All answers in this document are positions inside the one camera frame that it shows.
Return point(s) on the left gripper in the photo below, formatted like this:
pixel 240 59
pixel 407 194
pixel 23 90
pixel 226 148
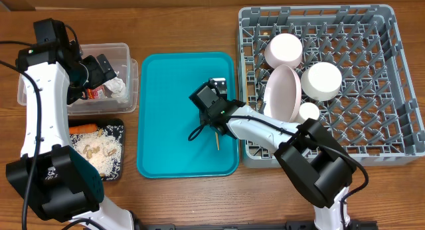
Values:
pixel 99 76

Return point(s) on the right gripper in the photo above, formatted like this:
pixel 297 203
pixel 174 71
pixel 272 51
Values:
pixel 209 116

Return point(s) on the red snack wrapper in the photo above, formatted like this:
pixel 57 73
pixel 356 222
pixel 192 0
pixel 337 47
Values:
pixel 97 93

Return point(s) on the orange carrot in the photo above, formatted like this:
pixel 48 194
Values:
pixel 83 129

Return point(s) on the large pink plate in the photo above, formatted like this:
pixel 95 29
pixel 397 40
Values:
pixel 282 96

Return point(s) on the white cup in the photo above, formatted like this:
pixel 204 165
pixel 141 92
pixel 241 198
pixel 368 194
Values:
pixel 307 110

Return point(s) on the pink bowl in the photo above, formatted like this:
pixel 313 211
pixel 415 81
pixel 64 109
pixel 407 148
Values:
pixel 284 49

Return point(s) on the small bowl with food scraps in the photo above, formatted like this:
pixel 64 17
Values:
pixel 321 81

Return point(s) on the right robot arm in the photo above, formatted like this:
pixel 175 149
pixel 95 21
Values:
pixel 316 164

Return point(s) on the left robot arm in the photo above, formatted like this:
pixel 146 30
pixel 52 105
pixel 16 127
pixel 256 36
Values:
pixel 53 179

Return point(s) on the grey dishwasher rack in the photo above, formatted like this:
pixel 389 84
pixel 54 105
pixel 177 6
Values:
pixel 375 116

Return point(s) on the clear plastic bin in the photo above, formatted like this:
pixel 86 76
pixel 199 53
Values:
pixel 119 57

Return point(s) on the teal plastic tray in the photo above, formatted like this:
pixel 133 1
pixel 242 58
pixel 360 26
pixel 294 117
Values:
pixel 167 117

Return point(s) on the spilled rice and nut scraps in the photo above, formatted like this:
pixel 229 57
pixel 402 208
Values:
pixel 99 150

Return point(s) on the black plastic tray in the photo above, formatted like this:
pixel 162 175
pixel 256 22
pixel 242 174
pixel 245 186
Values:
pixel 118 123

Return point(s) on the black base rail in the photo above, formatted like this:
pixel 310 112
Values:
pixel 290 225

